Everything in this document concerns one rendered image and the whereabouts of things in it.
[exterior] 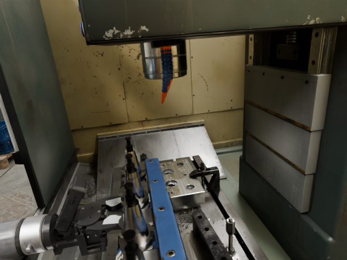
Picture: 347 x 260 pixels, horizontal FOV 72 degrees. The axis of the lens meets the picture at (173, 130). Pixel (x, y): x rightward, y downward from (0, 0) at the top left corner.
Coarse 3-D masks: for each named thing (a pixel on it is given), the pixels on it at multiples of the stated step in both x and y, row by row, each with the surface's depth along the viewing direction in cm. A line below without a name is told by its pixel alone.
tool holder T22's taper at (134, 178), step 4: (128, 172) 49; (132, 172) 49; (136, 172) 49; (124, 176) 50; (128, 176) 49; (132, 176) 49; (136, 176) 49; (124, 180) 50; (128, 180) 49; (132, 180) 49; (136, 180) 49; (136, 184) 49; (140, 184) 51; (132, 188) 49; (136, 188) 50; (140, 188) 50; (124, 192) 51; (136, 192) 50; (140, 192) 50; (124, 196) 51; (136, 196) 50; (140, 196) 50; (144, 196) 52; (140, 200) 51
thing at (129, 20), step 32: (96, 0) 47; (128, 0) 48; (160, 0) 49; (192, 0) 50; (224, 0) 51; (256, 0) 52; (288, 0) 53; (320, 0) 55; (96, 32) 48; (128, 32) 50; (160, 32) 51; (192, 32) 52; (224, 32) 54; (256, 32) 65
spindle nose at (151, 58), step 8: (184, 40) 79; (144, 48) 78; (152, 48) 76; (160, 48) 75; (176, 48) 77; (184, 48) 80; (144, 56) 79; (152, 56) 77; (160, 56) 76; (176, 56) 77; (184, 56) 80; (144, 64) 81; (152, 64) 78; (160, 64) 77; (176, 64) 78; (184, 64) 81; (144, 72) 82; (152, 72) 79; (160, 72) 78; (176, 72) 79; (184, 72) 82
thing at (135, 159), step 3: (126, 150) 60; (126, 153) 59; (129, 153) 59; (132, 153) 59; (135, 153) 60; (135, 156) 60; (126, 159) 60; (132, 159) 60; (135, 159) 60; (126, 162) 60; (135, 162) 60; (138, 162) 61; (135, 165) 60; (138, 165) 61; (126, 168) 61; (138, 168) 61; (138, 171) 61; (141, 171) 63; (138, 174) 61
